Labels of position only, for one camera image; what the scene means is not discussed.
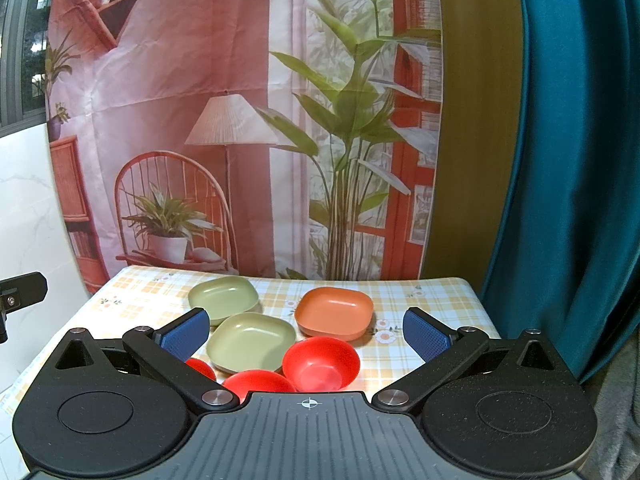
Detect red bowl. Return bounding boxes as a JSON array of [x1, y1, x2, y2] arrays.
[[222, 370, 296, 403], [282, 336, 360, 392], [186, 358, 217, 382]]

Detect green square plate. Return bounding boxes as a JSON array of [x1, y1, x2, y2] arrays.
[[188, 275, 259, 327], [206, 312, 297, 374]]

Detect orange square plate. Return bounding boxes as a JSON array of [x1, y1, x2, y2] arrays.
[[294, 286, 374, 341]]

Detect white marble board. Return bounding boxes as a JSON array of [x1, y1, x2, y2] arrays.
[[0, 125, 88, 390]]

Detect plaid floral tablecloth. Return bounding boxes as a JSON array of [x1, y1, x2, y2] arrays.
[[0, 263, 504, 480]]

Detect printed room backdrop cloth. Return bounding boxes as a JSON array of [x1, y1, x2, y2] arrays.
[[34, 0, 442, 291]]

